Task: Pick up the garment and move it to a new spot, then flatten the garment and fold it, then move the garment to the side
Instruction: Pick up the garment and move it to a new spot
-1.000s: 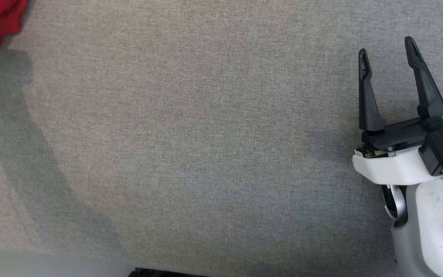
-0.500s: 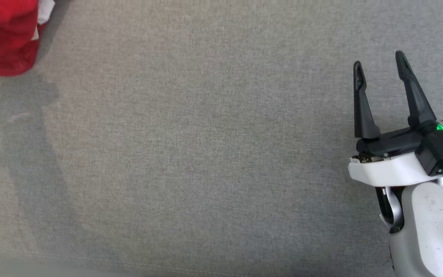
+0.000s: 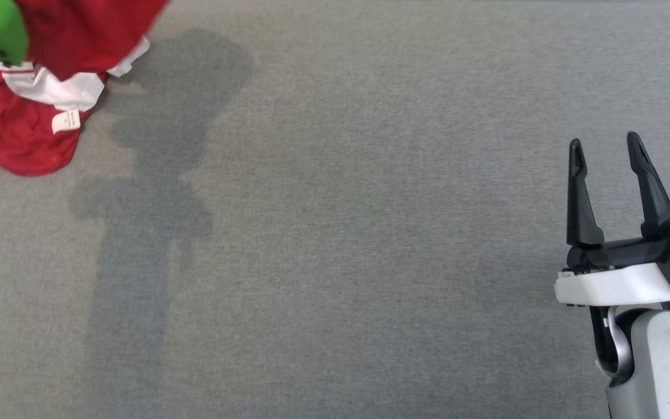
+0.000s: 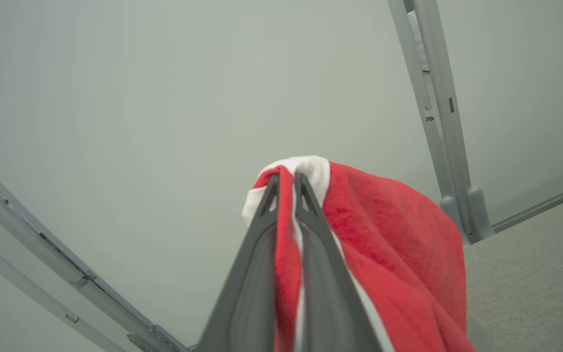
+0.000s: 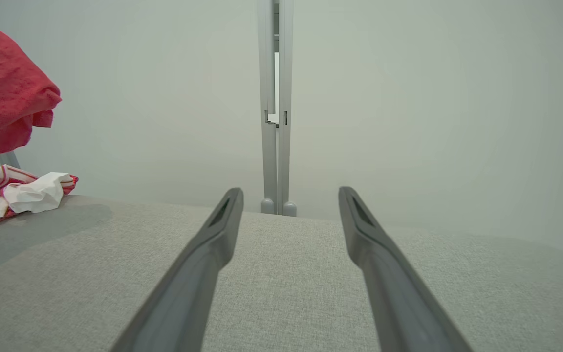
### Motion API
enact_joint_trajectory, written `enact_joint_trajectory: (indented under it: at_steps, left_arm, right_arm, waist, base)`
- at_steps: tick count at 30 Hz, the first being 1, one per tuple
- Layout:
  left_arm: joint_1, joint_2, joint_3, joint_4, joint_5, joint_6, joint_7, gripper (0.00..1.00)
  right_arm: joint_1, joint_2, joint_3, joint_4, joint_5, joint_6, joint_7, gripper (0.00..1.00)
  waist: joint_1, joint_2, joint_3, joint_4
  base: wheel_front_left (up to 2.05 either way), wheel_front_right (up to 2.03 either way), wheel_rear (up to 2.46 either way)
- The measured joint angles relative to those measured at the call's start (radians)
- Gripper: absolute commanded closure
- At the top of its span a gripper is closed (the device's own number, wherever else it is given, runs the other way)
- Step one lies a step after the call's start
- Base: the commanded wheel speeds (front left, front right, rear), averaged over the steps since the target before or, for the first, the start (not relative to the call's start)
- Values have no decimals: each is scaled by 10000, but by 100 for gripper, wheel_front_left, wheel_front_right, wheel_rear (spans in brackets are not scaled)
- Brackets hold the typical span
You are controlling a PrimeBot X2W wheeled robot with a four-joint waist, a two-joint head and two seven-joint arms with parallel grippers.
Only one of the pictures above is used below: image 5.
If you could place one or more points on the plain red garment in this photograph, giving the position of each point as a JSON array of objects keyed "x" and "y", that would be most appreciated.
[{"x": 3, "y": 88}]

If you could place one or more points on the grey double metal post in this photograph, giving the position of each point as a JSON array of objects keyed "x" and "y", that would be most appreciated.
[{"x": 285, "y": 161}]

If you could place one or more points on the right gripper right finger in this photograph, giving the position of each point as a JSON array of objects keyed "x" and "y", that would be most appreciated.
[{"x": 403, "y": 303}]

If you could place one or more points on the red white striped jersey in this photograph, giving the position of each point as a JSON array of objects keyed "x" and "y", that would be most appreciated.
[{"x": 32, "y": 193}]

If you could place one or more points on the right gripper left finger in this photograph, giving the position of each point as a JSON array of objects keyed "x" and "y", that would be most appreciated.
[{"x": 184, "y": 303}]

